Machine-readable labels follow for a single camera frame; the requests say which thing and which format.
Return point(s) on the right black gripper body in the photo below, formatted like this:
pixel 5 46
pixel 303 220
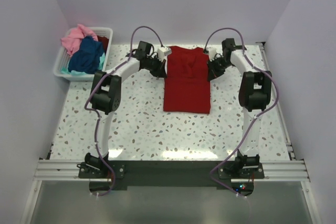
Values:
pixel 218 66

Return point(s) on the light teal t shirt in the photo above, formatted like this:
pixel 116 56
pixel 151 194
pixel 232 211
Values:
pixel 64 70

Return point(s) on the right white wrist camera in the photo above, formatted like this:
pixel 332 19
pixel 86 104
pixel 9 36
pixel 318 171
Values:
pixel 211 52

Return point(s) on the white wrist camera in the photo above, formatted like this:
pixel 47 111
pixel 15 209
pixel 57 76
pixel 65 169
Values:
pixel 162 52
pixel 211 52

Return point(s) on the white plastic laundry basket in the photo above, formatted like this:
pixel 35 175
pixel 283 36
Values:
pixel 63 58

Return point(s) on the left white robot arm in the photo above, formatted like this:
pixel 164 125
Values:
pixel 105 98

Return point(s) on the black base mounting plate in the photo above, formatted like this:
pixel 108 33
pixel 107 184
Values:
pixel 120 175

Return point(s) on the pink t shirt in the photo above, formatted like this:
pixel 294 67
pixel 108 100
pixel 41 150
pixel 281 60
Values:
pixel 73 40

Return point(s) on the dark blue t shirt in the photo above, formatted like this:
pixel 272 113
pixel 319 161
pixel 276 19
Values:
pixel 87 58

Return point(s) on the dark red t shirt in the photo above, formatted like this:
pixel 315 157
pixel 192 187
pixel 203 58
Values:
pixel 104 41

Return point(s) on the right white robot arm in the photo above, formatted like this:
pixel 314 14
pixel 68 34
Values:
pixel 254 98

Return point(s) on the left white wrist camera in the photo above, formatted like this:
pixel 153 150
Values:
pixel 162 52

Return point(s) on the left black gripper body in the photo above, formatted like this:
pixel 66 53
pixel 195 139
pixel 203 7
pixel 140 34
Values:
pixel 154 65

